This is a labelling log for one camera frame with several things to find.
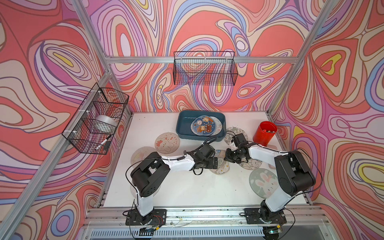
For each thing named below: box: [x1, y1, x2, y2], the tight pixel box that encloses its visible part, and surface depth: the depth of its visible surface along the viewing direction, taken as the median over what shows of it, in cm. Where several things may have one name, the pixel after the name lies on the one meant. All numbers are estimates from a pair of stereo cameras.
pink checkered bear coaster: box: [154, 132, 181, 154], surface depth 103 cm
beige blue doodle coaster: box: [209, 149, 230, 175], surface depth 91 cm
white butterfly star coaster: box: [210, 116, 223, 136], surface depth 113 cm
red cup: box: [253, 121, 278, 147], surface depth 95 cm
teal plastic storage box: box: [176, 110, 226, 142], surface depth 112 cm
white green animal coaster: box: [238, 158, 263, 171], surface depth 93 cm
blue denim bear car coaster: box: [190, 115, 216, 136], surface depth 111 cm
